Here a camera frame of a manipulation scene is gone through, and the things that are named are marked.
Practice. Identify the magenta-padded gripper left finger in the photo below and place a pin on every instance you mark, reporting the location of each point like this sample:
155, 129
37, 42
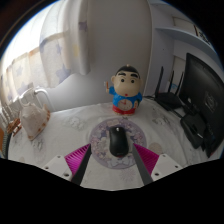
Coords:
76, 160

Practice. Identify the black computer monitor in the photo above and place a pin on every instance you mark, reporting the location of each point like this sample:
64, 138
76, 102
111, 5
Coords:
206, 90

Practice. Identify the black computer mouse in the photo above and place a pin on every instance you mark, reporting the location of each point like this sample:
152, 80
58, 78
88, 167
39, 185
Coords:
118, 140

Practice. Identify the black wifi router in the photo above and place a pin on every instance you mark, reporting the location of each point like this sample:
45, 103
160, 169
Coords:
168, 100

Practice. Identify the large white conch shell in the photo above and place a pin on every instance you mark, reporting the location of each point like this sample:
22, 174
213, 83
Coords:
33, 121

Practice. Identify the white printed tablecloth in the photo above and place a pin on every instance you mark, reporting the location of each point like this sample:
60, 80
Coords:
70, 126

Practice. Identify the cartoon boy figure clock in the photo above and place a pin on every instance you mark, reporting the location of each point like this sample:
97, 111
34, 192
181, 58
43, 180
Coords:
126, 93

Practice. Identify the white wall shelf unit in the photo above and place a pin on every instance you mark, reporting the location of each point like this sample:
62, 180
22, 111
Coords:
180, 30

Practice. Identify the white star-print curtain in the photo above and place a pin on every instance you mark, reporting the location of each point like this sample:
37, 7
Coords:
50, 60

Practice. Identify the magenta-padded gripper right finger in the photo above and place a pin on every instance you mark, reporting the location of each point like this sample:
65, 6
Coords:
148, 160

